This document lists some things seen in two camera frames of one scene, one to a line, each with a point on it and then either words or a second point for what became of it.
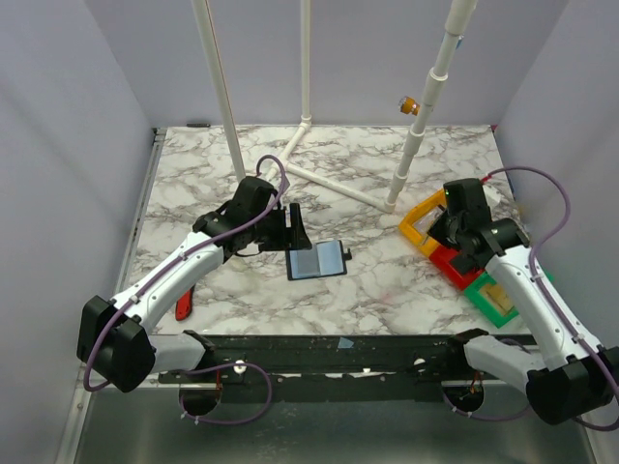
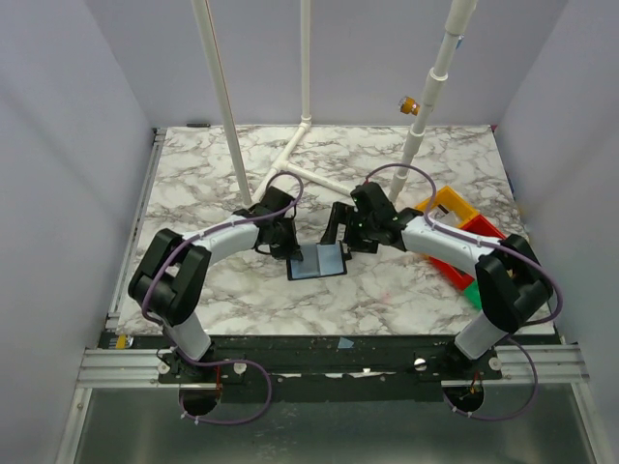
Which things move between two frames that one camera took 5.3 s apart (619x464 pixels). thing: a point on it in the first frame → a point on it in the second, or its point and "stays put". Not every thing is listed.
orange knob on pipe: [408, 105] stays put
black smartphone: [325, 258] stays put
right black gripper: [443, 229] → [352, 224]
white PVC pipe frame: [461, 13] stays put
